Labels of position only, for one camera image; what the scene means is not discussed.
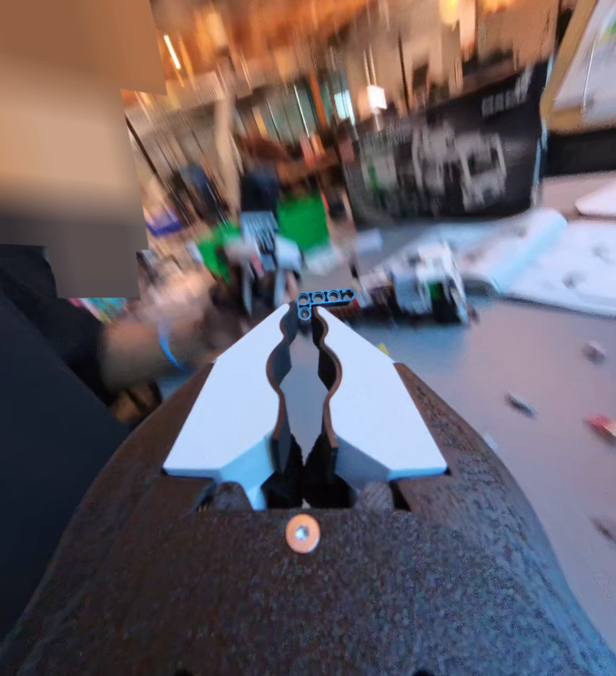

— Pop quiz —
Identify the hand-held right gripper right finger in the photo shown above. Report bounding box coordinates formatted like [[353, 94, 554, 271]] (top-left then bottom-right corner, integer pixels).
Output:
[[313, 305, 449, 494]]

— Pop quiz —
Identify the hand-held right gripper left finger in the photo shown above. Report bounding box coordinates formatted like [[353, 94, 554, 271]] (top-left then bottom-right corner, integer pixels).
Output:
[[162, 302, 294, 512]]

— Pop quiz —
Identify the black L-shaped lego beam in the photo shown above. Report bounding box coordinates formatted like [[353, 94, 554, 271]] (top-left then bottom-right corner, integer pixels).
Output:
[[294, 288, 357, 322]]

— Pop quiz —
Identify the person's left forearm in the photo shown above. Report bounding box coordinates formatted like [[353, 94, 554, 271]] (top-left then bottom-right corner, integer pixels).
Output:
[[99, 314, 192, 389]]

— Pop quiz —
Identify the partly built lego model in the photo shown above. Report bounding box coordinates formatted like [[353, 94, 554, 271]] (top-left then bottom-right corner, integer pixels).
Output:
[[358, 244, 479, 326]]

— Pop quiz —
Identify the black printed lego box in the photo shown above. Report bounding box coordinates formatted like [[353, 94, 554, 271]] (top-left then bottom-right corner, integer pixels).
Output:
[[346, 62, 550, 229]]

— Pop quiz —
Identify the person's left hand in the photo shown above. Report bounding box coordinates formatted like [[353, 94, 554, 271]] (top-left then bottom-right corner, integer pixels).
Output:
[[139, 275, 224, 344]]

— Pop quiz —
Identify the green box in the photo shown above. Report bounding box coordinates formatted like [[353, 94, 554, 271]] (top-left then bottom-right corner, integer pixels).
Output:
[[277, 191, 332, 250], [196, 221, 241, 283]]

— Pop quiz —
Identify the colourful printed sheet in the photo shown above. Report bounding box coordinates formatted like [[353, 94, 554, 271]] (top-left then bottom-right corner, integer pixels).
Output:
[[69, 296, 130, 324]]

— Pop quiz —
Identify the white instruction booklet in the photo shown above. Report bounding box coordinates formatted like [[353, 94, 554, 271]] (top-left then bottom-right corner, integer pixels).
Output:
[[466, 207, 616, 322]]

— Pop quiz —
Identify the white flat object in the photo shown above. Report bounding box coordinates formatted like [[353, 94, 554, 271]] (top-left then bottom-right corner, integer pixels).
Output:
[[573, 168, 616, 218]]

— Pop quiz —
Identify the tan edged white board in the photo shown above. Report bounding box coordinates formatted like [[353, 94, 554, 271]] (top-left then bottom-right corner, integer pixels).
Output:
[[542, 0, 616, 134]]

